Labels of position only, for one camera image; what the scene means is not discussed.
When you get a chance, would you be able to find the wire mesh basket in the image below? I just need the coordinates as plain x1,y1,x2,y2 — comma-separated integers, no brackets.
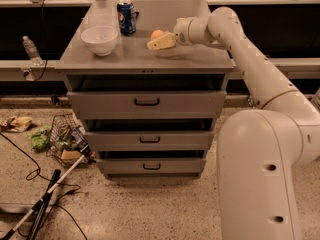
47,113,91,168

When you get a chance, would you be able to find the white ceramic bowl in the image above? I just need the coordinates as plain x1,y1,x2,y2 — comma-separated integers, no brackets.
81,26,118,56

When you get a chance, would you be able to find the black floor cable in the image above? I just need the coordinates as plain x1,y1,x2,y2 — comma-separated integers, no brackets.
0,132,88,240

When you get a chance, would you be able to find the middle grey drawer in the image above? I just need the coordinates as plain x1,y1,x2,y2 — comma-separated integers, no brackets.
85,131,213,151

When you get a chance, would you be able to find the brown crumpled snack bag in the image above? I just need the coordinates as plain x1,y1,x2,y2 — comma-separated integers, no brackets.
0,116,32,132

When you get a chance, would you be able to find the black stick on floor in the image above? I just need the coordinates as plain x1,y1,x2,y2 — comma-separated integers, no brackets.
26,169,61,240

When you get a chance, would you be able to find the green snack bag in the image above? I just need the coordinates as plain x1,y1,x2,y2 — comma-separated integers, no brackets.
29,125,51,153

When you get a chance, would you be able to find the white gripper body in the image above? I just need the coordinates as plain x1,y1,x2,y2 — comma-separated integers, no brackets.
173,18,190,46

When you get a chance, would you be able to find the bottom grey drawer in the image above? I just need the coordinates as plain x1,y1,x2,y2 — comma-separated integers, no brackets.
97,158,206,175

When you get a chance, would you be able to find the grey drawer cabinet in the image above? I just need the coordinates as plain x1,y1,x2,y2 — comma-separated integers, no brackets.
55,0,234,180

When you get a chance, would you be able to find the black hanging cable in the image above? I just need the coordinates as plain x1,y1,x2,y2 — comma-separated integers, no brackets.
36,0,55,82

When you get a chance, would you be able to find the top grey drawer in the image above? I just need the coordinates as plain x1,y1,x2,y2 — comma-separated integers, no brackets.
68,91,226,119

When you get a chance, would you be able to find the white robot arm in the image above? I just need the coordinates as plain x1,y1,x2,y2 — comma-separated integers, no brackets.
147,7,320,240

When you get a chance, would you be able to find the clear plastic water bottle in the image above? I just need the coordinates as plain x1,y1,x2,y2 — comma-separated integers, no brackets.
22,36,43,66

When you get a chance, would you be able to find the orange fruit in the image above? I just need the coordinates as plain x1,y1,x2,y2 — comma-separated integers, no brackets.
150,30,163,40

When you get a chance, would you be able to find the blue soda can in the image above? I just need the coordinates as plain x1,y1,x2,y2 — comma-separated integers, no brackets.
117,0,136,35

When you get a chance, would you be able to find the grey drawer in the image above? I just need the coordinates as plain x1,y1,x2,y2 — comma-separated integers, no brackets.
68,91,226,119
85,131,213,151
97,158,206,175

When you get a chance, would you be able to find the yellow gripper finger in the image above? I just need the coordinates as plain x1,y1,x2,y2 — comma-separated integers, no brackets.
147,31,176,50

